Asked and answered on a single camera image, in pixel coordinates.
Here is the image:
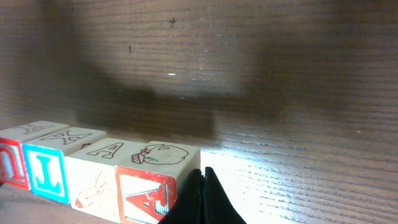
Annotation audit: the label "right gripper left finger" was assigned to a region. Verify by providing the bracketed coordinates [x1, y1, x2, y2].
[159, 169, 202, 224]

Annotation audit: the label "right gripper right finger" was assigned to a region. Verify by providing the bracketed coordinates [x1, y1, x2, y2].
[203, 167, 246, 224]

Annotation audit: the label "red A block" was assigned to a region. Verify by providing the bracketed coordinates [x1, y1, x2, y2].
[116, 141, 200, 223]

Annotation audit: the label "white block red dots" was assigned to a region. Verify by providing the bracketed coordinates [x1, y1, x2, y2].
[64, 138, 144, 223]

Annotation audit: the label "blue J block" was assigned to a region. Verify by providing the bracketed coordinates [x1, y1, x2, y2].
[22, 127, 107, 204]

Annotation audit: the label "red U block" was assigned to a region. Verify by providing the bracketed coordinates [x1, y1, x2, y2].
[1, 121, 70, 190]

